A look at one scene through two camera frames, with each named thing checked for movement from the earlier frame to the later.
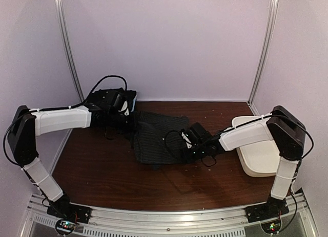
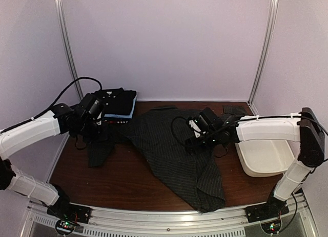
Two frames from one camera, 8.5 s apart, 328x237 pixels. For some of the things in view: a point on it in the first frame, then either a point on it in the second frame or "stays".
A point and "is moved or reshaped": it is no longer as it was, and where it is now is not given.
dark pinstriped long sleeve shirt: (157, 139) is moved or reshaped
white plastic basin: (258, 159) stays
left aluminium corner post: (59, 4) stays
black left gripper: (132, 125) → (103, 136)
